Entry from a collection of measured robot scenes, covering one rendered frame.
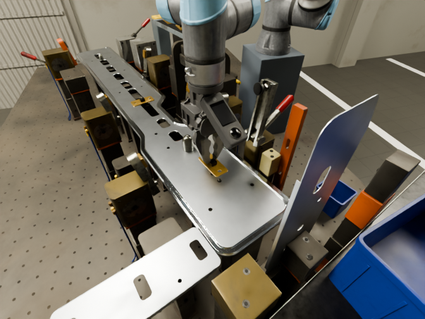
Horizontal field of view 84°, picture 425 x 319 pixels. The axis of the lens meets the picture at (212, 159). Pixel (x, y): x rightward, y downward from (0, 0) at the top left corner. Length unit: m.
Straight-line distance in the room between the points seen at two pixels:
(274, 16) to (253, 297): 0.95
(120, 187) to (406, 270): 0.58
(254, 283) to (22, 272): 0.77
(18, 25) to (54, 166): 2.17
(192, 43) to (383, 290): 0.45
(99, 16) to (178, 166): 2.62
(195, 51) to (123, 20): 2.71
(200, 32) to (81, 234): 0.79
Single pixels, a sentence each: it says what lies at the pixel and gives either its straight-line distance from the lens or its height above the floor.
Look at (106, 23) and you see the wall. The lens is 3.15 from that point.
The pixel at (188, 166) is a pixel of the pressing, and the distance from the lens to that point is 0.65.
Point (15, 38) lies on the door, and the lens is 3.31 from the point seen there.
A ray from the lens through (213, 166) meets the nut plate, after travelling 0.59.
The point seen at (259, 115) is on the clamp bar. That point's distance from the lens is 0.63.
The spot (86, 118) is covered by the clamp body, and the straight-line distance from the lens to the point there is 0.85.
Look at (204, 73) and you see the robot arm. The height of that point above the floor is 1.28.
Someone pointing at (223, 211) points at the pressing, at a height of 1.00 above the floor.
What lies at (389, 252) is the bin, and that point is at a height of 1.03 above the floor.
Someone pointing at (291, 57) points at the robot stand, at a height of 1.10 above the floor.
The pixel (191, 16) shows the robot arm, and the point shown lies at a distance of 0.43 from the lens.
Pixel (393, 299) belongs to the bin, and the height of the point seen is 1.12.
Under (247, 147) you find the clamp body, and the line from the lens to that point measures 0.68.
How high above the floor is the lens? 1.46
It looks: 43 degrees down
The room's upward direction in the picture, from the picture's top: straight up
